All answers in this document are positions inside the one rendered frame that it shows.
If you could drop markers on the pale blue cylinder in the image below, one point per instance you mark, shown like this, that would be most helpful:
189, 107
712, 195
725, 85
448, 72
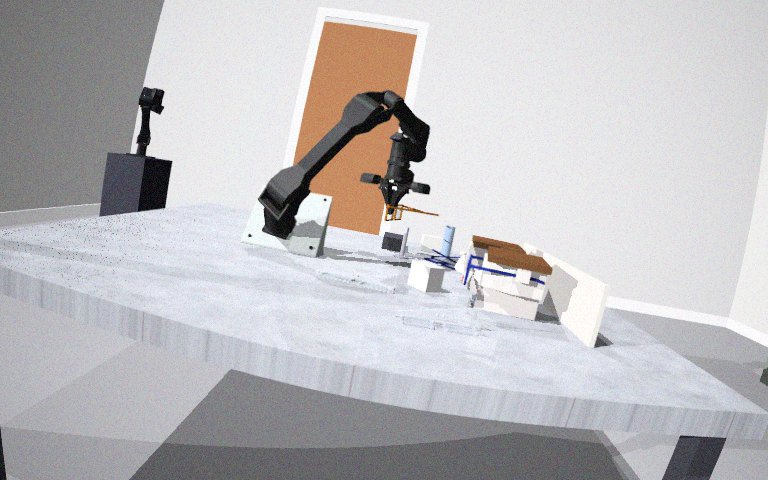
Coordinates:
448, 239

